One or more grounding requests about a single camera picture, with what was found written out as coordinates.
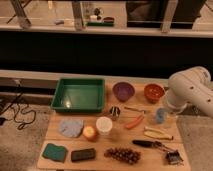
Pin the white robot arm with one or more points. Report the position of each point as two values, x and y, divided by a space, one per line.
190 85

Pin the purple bowl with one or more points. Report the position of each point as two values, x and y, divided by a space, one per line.
123 91

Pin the red bowl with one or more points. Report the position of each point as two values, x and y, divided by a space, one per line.
153 92

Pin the small metal cup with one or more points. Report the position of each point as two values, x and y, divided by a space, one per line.
114 112

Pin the green plastic tray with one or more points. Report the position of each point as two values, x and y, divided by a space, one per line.
79 95

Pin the white cylindrical container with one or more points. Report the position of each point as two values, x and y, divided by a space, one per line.
104 125

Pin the orange carrot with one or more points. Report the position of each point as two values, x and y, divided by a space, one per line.
134 123

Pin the apple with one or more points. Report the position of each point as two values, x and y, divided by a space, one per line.
90 133

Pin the blue-grey cloth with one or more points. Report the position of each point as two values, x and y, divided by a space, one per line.
71 128

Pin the blue cup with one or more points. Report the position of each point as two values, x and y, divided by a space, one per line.
160 115

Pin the yellow banana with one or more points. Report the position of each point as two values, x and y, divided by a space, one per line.
156 133

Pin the black rectangular block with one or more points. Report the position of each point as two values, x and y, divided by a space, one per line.
81 155

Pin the bunch of dark grapes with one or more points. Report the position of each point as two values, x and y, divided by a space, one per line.
126 155

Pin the green sponge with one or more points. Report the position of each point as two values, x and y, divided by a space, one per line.
54 152

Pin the small black metal clip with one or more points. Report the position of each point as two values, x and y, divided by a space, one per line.
174 158

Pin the black handled tool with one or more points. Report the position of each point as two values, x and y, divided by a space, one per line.
152 144

